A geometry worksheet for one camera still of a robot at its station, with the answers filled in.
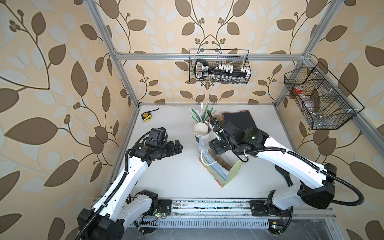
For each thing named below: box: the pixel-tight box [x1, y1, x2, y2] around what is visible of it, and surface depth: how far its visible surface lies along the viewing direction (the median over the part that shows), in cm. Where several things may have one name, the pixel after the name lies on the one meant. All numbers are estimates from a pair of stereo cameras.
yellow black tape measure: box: [141, 108, 160, 122], surface depth 113 cm
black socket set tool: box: [194, 59, 251, 79], surface depth 85 cm
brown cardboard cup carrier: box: [207, 149, 232, 171], surface depth 89 cm
